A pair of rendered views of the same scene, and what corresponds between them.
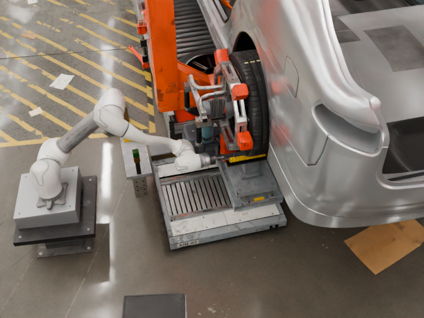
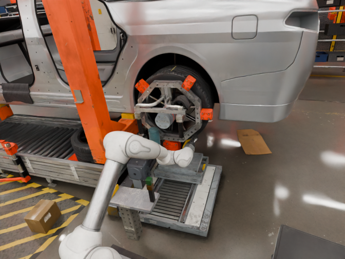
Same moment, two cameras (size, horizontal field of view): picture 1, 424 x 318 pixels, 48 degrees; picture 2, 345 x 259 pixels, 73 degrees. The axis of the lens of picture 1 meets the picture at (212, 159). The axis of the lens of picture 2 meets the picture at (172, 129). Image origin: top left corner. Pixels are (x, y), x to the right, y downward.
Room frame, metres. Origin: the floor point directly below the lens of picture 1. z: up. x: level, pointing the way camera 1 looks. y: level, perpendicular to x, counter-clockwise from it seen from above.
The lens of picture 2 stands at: (1.26, 1.34, 1.70)
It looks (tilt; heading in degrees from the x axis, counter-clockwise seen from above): 30 degrees down; 306
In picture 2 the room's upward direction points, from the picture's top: 6 degrees counter-clockwise
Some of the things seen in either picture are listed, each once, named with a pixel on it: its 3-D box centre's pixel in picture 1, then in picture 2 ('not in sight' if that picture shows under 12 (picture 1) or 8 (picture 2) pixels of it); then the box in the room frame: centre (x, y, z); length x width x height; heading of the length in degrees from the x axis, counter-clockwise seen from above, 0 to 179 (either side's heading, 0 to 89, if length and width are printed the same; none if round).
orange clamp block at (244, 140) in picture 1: (244, 141); (206, 114); (2.02, -0.19, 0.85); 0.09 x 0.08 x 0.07; 14
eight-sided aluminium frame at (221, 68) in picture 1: (229, 106); (169, 112); (2.32, -0.11, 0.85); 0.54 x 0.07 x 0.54; 14
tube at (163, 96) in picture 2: (206, 77); (150, 97); (2.39, 0.04, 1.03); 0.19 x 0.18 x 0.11; 104
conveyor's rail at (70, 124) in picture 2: not in sight; (66, 125); (4.15, -0.17, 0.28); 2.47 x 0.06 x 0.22; 14
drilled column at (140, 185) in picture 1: (138, 172); (130, 217); (2.34, 0.54, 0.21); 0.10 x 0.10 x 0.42; 14
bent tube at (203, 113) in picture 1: (214, 97); (174, 98); (2.19, -0.01, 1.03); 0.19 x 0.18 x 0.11; 104
